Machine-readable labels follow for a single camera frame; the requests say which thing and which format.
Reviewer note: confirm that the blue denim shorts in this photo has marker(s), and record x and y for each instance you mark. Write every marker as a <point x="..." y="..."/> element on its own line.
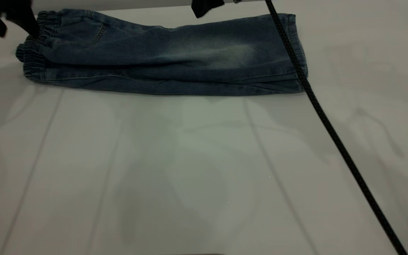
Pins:
<point x="161" y="60"/>

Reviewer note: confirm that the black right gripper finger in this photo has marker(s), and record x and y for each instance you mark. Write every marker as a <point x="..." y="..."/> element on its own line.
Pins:
<point x="205" y="6"/>

